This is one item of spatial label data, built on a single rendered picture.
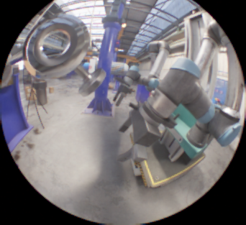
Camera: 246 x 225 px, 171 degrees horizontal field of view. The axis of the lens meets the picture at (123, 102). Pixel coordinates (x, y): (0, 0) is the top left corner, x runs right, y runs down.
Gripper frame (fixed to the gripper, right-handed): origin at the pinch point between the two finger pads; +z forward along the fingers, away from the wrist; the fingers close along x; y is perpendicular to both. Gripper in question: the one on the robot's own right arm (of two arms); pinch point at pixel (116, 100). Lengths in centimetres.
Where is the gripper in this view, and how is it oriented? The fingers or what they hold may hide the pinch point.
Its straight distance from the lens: 64.8
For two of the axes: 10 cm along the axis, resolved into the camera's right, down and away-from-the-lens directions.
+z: -4.9, 8.7, 0.8
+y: 8.2, 4.4, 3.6
